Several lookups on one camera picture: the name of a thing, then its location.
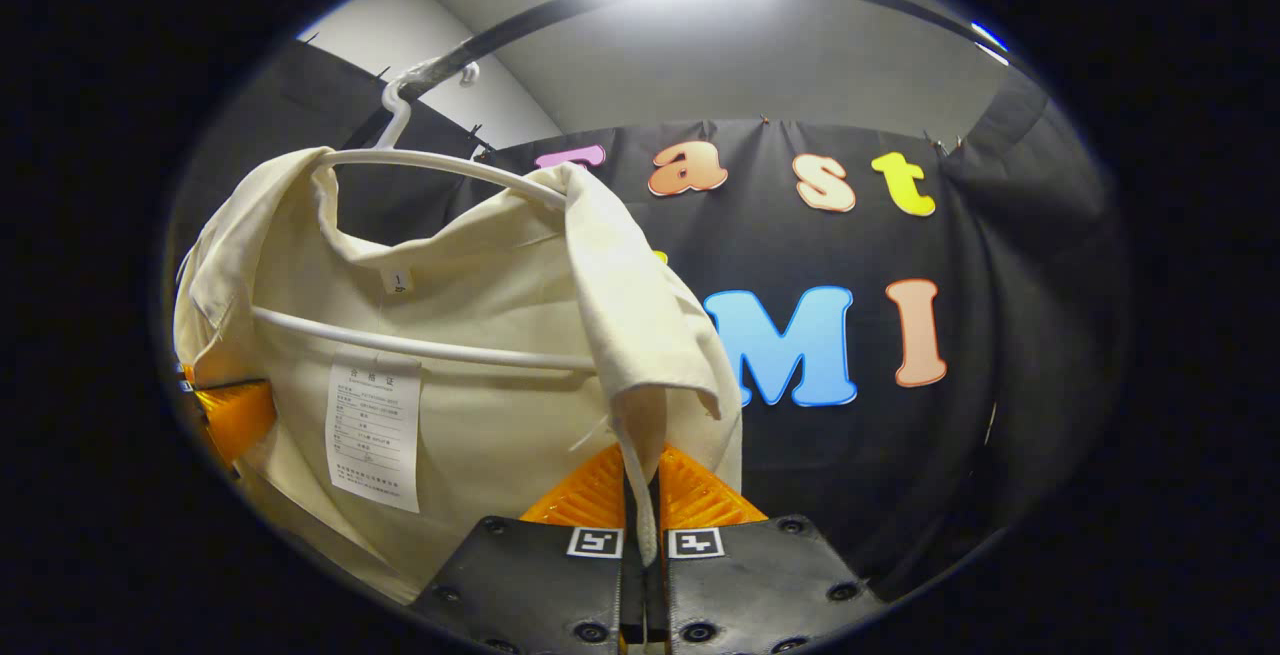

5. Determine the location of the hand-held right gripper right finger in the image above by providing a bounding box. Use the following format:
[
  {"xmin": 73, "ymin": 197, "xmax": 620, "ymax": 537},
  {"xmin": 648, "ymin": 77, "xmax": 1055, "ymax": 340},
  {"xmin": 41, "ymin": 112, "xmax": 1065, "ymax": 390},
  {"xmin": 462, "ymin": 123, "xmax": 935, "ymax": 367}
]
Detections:
[{"xmin": 655, "ymin": 443, "xmax": 886, "ymax": 655}]

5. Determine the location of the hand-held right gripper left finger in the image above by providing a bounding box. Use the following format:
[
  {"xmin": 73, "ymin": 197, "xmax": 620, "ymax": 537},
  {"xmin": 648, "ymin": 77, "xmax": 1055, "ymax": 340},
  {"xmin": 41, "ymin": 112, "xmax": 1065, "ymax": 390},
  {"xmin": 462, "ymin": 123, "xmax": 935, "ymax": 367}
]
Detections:
[{"xmin": 408, "ymin": 443, "xmax": 633, "ymax": 655}]

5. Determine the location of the cream button-up shirt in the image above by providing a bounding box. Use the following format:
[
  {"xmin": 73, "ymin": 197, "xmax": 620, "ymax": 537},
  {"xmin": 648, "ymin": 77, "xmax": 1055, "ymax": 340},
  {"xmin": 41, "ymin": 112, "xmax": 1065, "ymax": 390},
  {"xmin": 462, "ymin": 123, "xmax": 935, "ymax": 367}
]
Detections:
[{"xmin": 172, "ymin": 145, "xmax": 746, "ymax": 606}]

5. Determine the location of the white plastic hanger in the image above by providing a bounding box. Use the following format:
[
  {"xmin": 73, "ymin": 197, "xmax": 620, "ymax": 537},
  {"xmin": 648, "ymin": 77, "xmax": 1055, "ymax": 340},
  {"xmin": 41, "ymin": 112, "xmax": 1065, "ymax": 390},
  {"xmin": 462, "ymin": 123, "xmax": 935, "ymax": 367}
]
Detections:
[{"xmin": 250, "ymin": 60, "xmax": 601, "ymax": 373}]

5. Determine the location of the black clothes rack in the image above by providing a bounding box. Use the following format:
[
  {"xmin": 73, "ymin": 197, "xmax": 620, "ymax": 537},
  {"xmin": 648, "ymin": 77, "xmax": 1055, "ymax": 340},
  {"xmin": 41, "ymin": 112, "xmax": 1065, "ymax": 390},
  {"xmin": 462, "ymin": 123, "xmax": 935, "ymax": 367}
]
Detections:
[{"xmin": 365, "ymin": 0, "xmax": 1031, "ymax": 151}]

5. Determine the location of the small ceiling light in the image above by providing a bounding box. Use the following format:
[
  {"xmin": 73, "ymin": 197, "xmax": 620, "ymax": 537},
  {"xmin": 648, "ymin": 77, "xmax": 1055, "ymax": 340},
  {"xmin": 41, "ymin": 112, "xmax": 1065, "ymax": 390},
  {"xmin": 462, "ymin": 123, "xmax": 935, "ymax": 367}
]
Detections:
[{"xmin": 970, "ymin": 23, "xmax": 1011, "ymax": 66}]

